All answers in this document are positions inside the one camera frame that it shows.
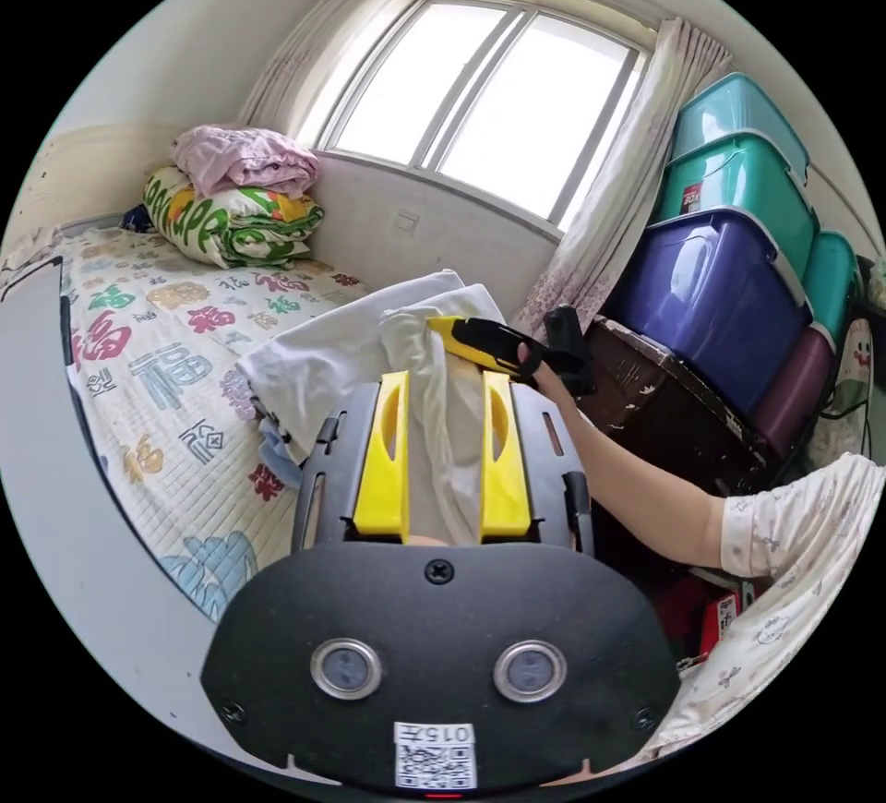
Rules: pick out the purple plastic storage box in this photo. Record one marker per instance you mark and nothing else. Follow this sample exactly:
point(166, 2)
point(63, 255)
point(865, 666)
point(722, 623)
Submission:
point(796, 388)

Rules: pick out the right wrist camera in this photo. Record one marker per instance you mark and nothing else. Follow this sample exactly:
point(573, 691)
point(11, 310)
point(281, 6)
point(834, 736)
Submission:
point(564, 331)

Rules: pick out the window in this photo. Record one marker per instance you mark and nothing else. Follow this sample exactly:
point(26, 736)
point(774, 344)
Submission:
point(477, 104)

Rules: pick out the red carton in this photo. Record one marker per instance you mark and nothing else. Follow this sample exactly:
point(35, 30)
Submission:
point(699, 612)

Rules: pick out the person's right hand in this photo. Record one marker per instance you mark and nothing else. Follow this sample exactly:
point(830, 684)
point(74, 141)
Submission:
point(543, 377)

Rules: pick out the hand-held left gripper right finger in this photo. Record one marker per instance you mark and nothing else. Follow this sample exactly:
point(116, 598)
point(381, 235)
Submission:
point(504, 478)

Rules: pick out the light blue garment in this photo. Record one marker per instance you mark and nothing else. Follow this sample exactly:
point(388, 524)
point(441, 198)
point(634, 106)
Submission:
point(280, 450)

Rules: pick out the small teal storage box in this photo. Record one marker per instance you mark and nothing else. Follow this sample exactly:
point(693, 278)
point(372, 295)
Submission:
point(830, 284)

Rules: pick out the teal plastic storage box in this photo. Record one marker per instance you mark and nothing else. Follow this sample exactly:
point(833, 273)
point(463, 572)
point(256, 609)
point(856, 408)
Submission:
point(747, 201)
point(734, 114)

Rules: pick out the person's right forearm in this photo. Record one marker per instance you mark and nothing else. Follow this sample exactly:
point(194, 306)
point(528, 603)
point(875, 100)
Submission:
point(644, 478)

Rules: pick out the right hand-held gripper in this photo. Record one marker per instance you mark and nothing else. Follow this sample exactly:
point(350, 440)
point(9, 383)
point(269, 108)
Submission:
point(495, 346)

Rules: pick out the pale flowered curtain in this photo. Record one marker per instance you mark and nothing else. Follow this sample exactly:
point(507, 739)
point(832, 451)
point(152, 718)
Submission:
point(332, 34)
point(623, 194)

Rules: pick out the folded green printed quilt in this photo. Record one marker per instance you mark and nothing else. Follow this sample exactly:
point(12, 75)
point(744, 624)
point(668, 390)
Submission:
point(228, 225)

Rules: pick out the folded pink blanket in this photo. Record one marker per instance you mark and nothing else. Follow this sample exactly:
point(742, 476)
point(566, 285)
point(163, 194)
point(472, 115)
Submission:
point(235, 159)

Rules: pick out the white short sleeve shirt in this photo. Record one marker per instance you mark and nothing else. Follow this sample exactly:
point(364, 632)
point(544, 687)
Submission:
point(443, 429)

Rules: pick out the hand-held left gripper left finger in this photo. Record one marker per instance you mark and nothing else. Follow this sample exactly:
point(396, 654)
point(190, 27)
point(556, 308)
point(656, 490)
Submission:
point(379, 471)

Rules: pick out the bed with printed quilt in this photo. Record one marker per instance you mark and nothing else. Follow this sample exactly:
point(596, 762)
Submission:
point(159, 415)

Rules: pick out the blue plastic storage box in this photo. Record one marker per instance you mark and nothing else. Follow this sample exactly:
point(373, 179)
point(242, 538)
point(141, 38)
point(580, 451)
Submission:
point(706, 304)

